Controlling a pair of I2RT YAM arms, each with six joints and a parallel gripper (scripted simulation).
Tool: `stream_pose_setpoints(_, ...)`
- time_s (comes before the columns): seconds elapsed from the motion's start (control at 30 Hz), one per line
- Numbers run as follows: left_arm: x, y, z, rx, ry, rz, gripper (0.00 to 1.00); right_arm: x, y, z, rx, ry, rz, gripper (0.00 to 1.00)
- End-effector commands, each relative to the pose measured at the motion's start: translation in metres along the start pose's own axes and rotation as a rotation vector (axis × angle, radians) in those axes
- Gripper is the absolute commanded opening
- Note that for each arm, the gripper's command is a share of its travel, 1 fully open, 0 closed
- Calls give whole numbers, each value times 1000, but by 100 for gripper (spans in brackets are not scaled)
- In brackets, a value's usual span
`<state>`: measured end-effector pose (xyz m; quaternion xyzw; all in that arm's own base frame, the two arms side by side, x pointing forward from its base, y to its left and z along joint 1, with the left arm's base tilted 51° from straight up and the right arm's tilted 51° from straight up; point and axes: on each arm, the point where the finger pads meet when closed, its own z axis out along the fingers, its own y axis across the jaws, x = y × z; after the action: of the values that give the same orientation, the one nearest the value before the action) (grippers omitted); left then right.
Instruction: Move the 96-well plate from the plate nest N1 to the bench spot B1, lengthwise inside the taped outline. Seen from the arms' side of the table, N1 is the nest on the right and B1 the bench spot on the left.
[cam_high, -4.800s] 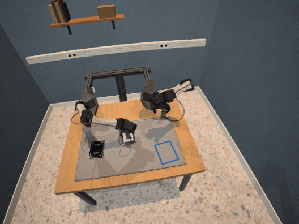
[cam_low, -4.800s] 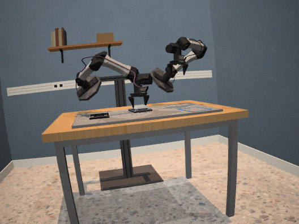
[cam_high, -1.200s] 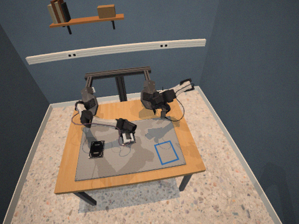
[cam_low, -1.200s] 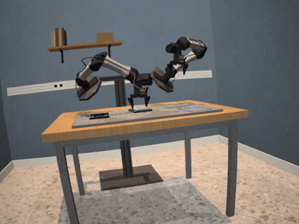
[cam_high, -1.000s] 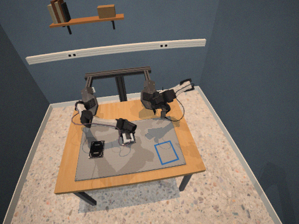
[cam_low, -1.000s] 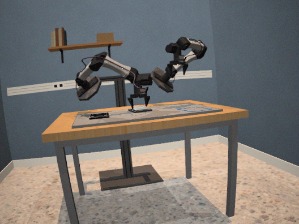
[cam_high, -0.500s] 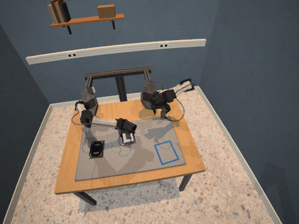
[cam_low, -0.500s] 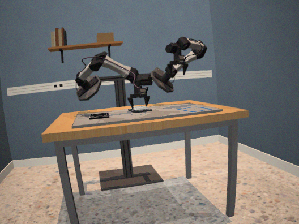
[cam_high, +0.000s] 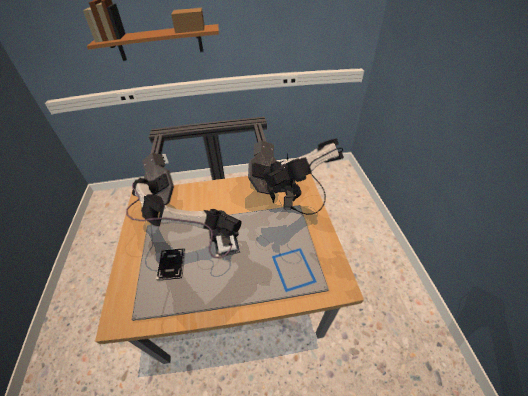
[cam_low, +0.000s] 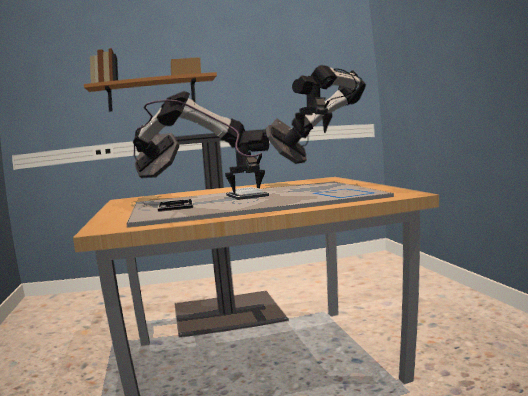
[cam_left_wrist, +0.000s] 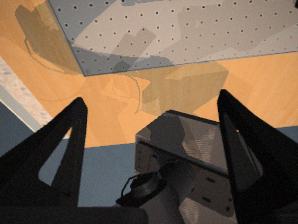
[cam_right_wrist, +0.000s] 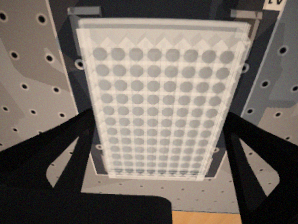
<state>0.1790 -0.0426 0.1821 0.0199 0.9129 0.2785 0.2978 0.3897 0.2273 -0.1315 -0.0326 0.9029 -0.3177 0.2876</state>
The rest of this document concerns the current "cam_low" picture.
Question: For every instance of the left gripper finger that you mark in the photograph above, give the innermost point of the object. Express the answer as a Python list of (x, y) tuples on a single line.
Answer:
[(326, 121), (302, 118)]

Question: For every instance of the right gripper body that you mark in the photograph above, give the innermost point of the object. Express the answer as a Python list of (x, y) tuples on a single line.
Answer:
[(241, 165)]

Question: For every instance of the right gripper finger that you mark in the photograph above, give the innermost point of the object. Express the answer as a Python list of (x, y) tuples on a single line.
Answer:
[(259, 176), (231, 179)]

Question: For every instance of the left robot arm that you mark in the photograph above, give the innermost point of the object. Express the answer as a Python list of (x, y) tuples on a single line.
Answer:
[(311, 85)]

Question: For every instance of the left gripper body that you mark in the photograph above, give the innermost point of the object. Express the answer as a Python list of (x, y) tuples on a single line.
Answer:
[(310, 109)]

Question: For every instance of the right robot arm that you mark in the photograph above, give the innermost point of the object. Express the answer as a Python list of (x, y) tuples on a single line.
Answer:
[(195, 113)]

